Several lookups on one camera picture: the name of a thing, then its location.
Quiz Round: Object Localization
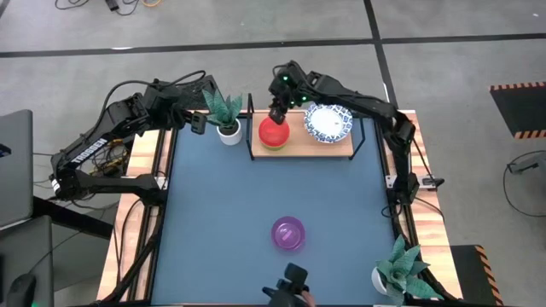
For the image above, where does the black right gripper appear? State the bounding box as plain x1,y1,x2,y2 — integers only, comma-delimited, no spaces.
267,59,311,126

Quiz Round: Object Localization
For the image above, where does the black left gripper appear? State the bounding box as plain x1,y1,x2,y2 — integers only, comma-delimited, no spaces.
142,78,208,136

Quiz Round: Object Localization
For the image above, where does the red plastic bowl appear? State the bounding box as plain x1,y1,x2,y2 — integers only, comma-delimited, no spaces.
258,115,291,149

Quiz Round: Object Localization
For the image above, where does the blue patterned paper bowl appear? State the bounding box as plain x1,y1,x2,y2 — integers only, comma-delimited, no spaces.
303,103,354,144

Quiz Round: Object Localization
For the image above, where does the purple plastic bowl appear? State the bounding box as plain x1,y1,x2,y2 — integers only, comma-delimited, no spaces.
270,215,306,252

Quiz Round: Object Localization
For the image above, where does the snake plant in white pot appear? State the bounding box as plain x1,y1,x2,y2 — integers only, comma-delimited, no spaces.
370,233,445,307
200,87,244,147

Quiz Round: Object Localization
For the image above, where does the black floor beam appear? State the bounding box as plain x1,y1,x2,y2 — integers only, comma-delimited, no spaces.
32,195,114,240

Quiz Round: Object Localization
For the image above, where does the grey laptop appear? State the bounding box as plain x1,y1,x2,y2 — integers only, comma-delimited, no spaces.
0,109,34,228

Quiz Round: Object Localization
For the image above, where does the black hazard-striped floor mat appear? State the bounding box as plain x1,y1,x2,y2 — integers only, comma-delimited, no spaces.
489,81,546,140
450,244,505,307

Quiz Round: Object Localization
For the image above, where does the black computer mouse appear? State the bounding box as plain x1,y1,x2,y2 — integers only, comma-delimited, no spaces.
6,272,38,307

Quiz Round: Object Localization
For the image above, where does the grey floor device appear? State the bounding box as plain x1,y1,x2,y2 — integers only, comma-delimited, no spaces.
506,153,546,176

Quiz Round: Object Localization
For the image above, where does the wooden shelf with black frame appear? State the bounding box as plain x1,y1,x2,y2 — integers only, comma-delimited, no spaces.
245,92,369,161

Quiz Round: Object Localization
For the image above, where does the black metal table frame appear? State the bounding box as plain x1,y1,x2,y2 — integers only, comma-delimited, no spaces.
102,111,460,307

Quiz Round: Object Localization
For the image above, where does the black handheld camera device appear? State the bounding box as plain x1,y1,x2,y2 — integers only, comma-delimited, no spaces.
261,262,311,307

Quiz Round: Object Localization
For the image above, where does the black looped floor cable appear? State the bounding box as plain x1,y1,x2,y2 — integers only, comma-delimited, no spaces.
502,148,546,218

